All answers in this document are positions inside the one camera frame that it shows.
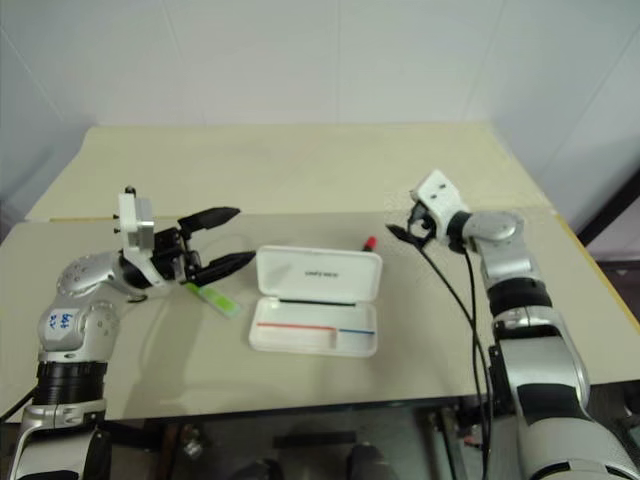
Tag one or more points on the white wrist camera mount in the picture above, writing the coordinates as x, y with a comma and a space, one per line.
131, 215
442, 197

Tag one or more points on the white plastic pencil case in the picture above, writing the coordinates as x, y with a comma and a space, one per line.
320, 272

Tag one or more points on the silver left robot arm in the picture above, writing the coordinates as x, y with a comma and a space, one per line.
75, 325

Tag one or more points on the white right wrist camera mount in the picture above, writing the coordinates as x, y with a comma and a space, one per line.
442, 197

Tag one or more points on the green marker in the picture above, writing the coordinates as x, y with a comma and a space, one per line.
217, 301

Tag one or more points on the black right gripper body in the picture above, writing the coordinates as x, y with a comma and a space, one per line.
429, 227

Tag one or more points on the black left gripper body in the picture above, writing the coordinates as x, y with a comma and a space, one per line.
170, 252

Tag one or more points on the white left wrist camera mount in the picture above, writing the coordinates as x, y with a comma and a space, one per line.
131, 215

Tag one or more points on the red marker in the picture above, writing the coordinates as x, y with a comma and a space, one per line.
370, 243

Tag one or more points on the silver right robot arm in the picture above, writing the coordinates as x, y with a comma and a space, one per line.
530, 350

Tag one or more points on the dark metal frame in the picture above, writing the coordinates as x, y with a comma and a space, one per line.
617, 210

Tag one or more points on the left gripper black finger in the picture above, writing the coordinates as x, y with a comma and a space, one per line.
212, 217
225, 264

